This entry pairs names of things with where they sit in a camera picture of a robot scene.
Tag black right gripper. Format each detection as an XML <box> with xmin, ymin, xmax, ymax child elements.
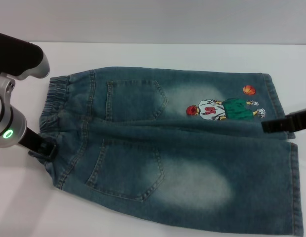
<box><xmin>261</xmin><ymin>106</ymin><xmax>306</xmax><ymax>134</ymax></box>

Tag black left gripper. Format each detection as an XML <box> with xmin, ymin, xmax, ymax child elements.
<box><xmin>18</xmin><ymin>127</ymin><xmax>59</xmax><ymax>160</ymax></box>

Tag blue denim shorts with basketball print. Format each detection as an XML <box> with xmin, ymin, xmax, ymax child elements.
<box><xmin>29</xmin><ymin>65</ymin><xmax>306</xmax><ymax>237</ymax></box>

